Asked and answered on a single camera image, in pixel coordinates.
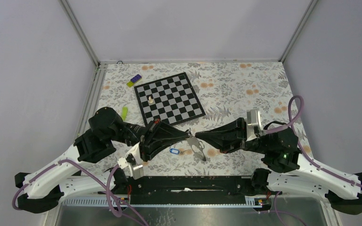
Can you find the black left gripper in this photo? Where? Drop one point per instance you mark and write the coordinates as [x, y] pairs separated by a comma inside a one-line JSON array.
[[153, 134]]

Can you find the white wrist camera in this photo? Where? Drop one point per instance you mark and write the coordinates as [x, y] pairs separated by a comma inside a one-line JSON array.
[[133, 162], [254, 126]]

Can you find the purple yellow toy brick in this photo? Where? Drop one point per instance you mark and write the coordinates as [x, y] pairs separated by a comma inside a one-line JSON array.
[[134, 80]]

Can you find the black grey chessboard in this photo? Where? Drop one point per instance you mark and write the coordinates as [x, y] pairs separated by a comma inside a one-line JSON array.
[[175, 100]]

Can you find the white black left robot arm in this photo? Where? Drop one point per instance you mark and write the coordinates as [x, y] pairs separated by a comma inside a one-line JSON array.
[[46, 188]]

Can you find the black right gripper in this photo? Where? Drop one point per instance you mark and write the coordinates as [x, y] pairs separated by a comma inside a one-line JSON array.
[[228, 137]]

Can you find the floral table mat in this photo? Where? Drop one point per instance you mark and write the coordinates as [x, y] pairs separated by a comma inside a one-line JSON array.
[[225, 90]]

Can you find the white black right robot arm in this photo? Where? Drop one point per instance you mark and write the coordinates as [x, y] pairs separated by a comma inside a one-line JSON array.
[[287, 168]]

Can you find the blue capped key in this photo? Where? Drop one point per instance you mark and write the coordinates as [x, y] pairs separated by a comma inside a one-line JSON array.
[[174, 151]]

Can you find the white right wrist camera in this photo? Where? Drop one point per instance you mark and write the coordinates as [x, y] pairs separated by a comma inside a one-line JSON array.
[[254, 126]]

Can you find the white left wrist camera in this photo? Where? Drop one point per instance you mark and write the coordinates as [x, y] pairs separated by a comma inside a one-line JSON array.
[[133, 162]]

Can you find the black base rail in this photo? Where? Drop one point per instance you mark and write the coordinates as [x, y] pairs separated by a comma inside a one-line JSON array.
[[178, 190]]

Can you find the green arch toy block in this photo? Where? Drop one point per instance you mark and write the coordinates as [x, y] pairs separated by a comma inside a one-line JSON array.
[[124, 113]]

